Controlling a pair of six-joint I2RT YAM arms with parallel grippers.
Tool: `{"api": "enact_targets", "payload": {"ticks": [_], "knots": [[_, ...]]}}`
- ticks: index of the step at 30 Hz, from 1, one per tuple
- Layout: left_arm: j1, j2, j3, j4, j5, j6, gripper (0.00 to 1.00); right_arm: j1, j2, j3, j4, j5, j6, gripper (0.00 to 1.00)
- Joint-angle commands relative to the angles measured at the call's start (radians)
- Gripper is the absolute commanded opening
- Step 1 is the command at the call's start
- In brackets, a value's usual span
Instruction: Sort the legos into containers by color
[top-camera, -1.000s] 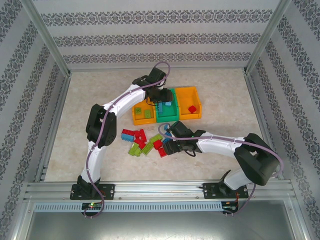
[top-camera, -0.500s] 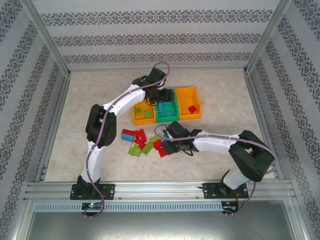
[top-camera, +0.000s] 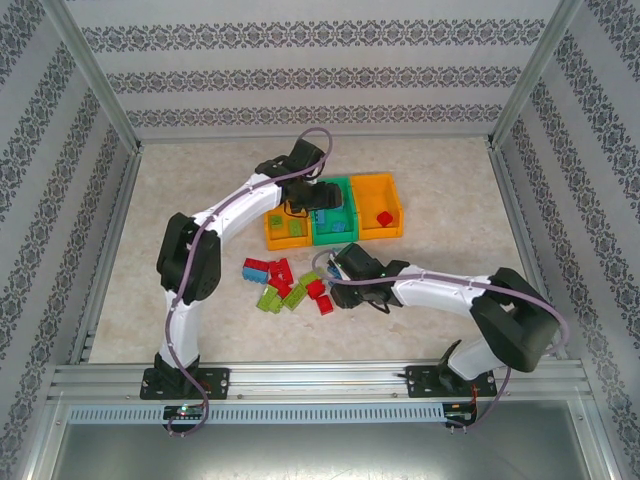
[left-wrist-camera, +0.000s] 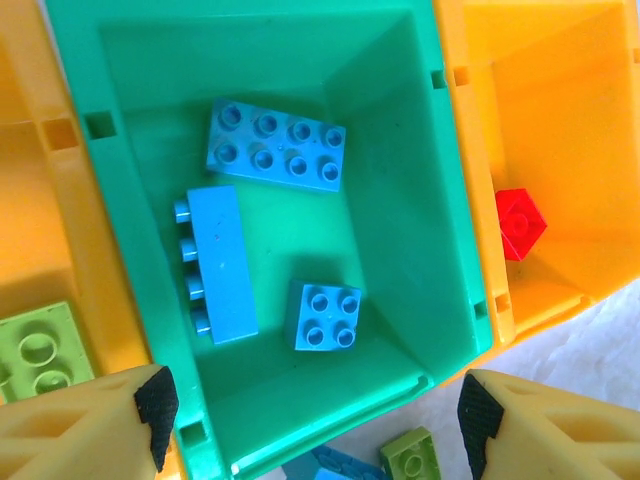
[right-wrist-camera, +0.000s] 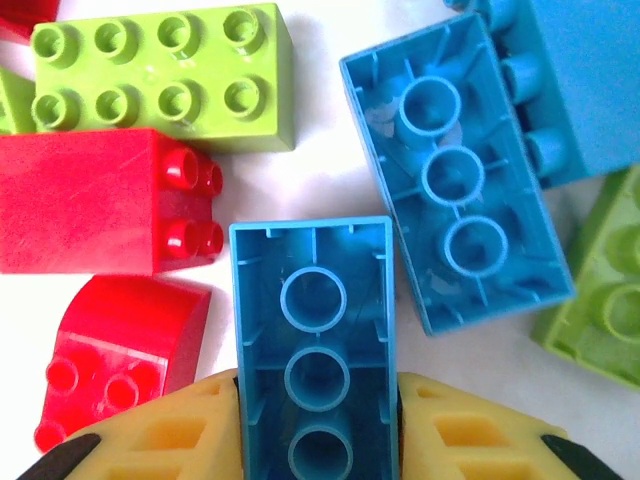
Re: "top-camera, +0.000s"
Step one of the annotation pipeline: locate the thin aluminium frame rail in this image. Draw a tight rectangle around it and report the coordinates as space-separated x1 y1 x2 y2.
137 133 494 147

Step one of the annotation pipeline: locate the green plastic bin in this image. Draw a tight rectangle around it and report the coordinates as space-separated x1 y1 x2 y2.
310 175 361 247

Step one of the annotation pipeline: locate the purple cable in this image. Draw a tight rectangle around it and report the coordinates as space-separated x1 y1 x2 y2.
312 248 571 431
162 127 335 436

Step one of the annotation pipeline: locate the grey metal panel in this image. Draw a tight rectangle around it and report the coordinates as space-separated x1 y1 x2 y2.
29 399 614 480

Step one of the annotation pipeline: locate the aluminium mounting rail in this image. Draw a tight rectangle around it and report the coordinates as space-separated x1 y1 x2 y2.
47 360 589 402

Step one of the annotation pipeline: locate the aluminium frame post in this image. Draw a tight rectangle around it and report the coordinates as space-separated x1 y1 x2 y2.
39 0 144 151
487 0 586 151

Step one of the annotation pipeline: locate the orange plastic bin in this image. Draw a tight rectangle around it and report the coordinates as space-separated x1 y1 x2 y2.
349 172 405 241
263 199 314 252

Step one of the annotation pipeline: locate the slotted grey cable duct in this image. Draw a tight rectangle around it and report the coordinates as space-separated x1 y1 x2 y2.
67 402 447 426

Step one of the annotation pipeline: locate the small circuit board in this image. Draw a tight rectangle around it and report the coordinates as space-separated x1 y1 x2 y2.
444 402 477 426
163 404 207 420

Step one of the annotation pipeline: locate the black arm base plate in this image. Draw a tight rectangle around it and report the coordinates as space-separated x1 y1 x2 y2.
139 367 232 401
405 364 499 400

